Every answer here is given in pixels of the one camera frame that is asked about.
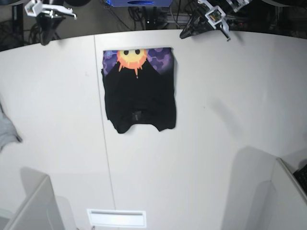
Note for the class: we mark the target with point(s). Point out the white partition left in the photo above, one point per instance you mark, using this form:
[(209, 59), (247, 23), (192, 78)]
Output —
[(39, 210)]

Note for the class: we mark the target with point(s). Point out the blue box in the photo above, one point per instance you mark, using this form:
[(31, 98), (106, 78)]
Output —
[(139, 3)]

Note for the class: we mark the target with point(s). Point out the black T-shirt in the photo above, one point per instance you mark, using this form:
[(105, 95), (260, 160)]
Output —
[(140, 88)]

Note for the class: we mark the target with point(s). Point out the black keyboard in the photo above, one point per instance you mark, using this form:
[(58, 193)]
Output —
[(301, 177)]

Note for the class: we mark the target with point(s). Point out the grey cloth at left edge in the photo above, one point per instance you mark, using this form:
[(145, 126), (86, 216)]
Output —
[(8, 132)]

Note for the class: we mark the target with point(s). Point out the white partition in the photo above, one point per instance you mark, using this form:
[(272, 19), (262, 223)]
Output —
[(280, 203), (39, 210)]

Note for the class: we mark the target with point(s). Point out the white partition right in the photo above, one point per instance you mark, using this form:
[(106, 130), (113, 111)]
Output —
[(280, 203)]

